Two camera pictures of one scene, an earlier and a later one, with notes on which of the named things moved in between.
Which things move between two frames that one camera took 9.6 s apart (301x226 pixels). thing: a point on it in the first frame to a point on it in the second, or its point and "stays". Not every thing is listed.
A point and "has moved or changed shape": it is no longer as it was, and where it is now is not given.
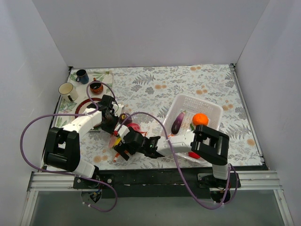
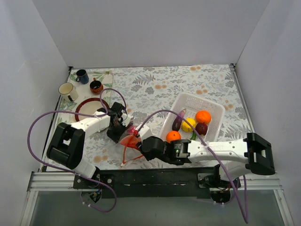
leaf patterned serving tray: x=99 y=84 stays
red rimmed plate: x=82 y=106 stays
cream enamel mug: x=68 y=92 stays
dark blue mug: x=82 y=76 stays
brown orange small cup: x=96 y=88 stays
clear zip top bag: x=110 y=139 has moved or changed shape
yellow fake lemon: x=117 y=141 has moved or changed shape
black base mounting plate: x=155 y=182 stays
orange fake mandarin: x=200 y=119 has moved or changed shape
